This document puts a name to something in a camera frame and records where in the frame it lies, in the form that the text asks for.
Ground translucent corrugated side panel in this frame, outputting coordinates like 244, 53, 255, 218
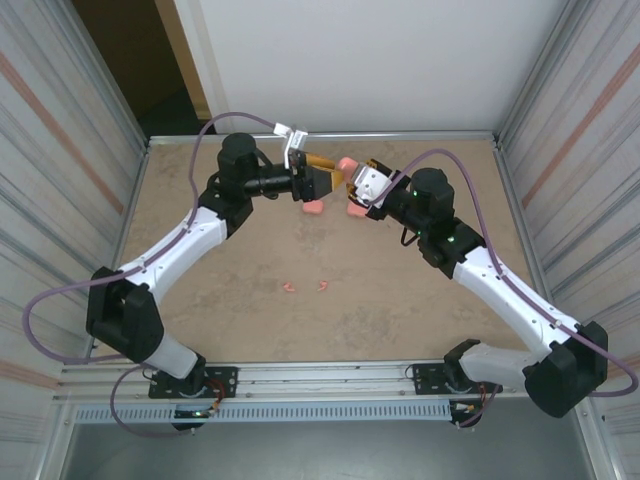
492, 0, 640, 446
0, 0, 151, 446

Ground small controller board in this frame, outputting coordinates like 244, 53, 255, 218
448, 399, 485, 430
171, 407, 221, 432

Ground grey metal sheet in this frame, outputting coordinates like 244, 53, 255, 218
59, 423, 596, 480

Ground aluminium table edge rail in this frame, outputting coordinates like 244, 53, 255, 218
146, 130, 502, 148

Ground aluminium side rail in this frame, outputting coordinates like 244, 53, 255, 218
492, 142, 594, 374
83, 142, 152, 364

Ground white door frame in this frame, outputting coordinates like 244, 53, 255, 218
172, 0, 236, 135

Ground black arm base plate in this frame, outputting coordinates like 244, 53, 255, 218
148, 366, 239, 400
410, 362, 504, 397

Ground aluminium mounting rail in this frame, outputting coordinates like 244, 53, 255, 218
53, 360, 599, 404

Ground grey slotted cable duct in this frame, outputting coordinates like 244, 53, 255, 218
73, 402, 454, 425

